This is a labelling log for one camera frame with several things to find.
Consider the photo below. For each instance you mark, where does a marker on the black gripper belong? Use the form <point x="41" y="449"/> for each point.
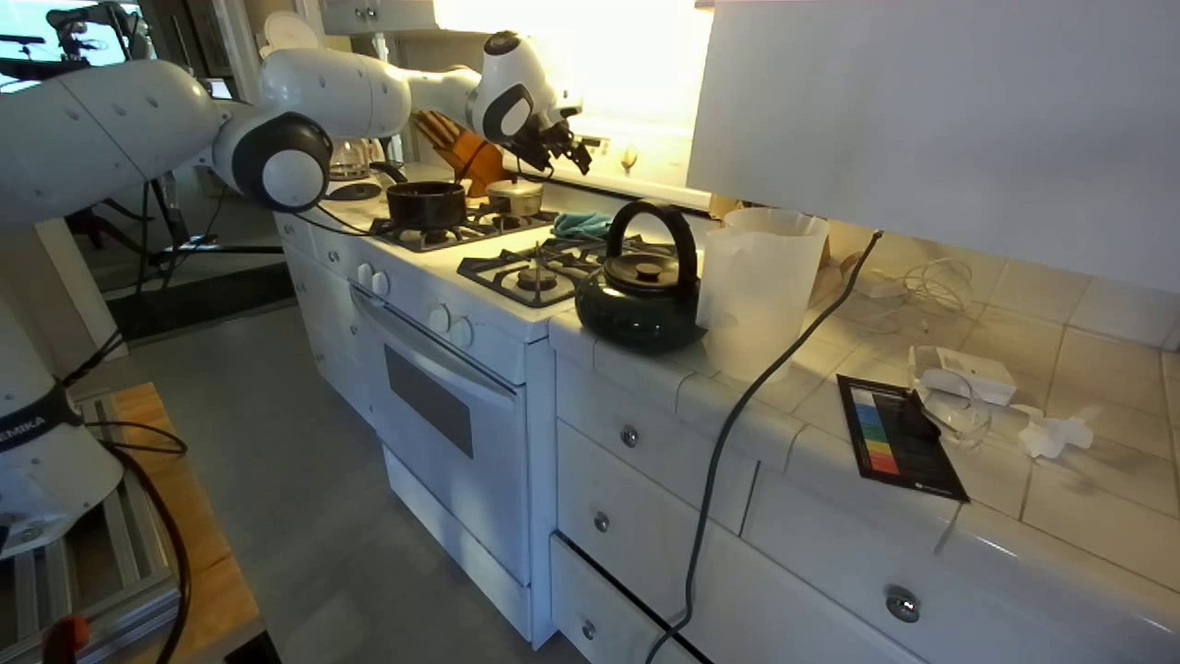
<point x="558" y="136"/>

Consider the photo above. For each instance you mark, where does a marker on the dark green tea kettle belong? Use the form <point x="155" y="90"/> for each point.
<point x="639" y="314"/>

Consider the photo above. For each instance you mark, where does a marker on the translucent plastic jar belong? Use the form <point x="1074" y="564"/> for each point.
<point x="760" y="280"/>

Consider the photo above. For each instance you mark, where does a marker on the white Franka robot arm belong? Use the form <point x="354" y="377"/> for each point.
<point x="113" y="122"/>

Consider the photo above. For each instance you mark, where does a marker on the teal blue cloth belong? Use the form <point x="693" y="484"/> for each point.
<point x="581" y="228"/>

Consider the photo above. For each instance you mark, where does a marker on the silver lidded saucepan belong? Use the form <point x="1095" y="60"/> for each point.
<point x="519" y="205"/>

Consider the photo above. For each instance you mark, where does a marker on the reddish brown knife block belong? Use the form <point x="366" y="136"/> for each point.
<point x="474" y="162"/>

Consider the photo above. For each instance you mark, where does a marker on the black burner grate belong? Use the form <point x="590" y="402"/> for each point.
<point x="412" y="238"/>
<point x="493" y="283"/>

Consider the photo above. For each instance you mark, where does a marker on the white stove knob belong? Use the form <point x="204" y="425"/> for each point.
<point x="382" y="283"/>
<point x="363" y="274"/>
<point x="463" y="330"/>
<point x="438" y="319"/>

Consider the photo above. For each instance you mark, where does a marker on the white coffee maker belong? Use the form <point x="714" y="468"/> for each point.
<point x="354" y="162"/>

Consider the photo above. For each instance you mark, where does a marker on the round metal drawer knob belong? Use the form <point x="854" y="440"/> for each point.
<point x="901" y="604"/>
<point x="602" y="521"/>
<point x="629" y="435"/>
<point x="586" y="628"/>

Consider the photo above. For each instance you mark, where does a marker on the white drawer cabinet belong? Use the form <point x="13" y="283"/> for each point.
<point x="664" y="494"/>

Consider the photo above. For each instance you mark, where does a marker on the white gas stove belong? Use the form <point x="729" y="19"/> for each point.
<point x="504" y="517"/>

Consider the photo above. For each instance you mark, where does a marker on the black tripod stand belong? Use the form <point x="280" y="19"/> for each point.
<point x="160" y="245"/>

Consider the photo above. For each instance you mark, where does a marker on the black colour checker card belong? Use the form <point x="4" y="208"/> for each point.
<point x="906" y="446"/>

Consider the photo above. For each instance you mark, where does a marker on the small white plastic piece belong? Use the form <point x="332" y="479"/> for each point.
<point x="1057" y="438"/>

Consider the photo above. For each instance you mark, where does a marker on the wooden platform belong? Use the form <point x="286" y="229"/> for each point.
<point x="195" y="555"/>

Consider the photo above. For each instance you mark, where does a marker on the red round button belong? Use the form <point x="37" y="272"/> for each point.
<point x="69" y="639"/>

